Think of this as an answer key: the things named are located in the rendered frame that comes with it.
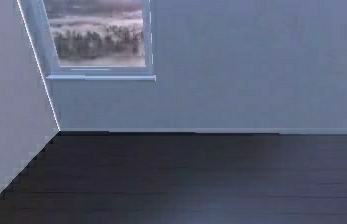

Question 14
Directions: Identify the white framed window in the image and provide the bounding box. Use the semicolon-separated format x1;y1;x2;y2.
25;0;157;82

